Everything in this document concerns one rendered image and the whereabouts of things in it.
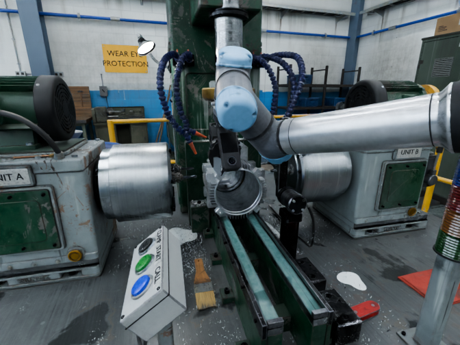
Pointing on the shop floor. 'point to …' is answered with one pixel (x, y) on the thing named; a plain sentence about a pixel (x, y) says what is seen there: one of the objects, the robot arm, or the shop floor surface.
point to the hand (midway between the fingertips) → (221, 174)
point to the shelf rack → (315, 87)
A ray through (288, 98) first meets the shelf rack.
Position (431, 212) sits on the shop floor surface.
